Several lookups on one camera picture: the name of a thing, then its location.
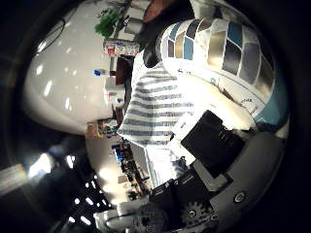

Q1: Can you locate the teal white spray bottle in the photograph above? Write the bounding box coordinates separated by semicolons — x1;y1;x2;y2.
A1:
155;17;290;134

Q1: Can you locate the blue white striped cloth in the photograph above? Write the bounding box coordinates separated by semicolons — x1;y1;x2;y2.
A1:
116;50;196;189

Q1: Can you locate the cluttered desk with blue screen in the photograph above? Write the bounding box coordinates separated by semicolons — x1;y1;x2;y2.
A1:
111;142;152;199

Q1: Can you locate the white box with slots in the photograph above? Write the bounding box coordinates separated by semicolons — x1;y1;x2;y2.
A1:
103;76;126;107

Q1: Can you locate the cluttered shelf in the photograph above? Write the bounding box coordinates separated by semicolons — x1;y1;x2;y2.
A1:
85;117;120;141

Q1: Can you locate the colourful printed box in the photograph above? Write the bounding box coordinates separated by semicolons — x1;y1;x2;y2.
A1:
103;38;141;57

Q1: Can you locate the broad leaf green plant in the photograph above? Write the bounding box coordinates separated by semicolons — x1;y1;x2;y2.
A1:
93;9;121;39

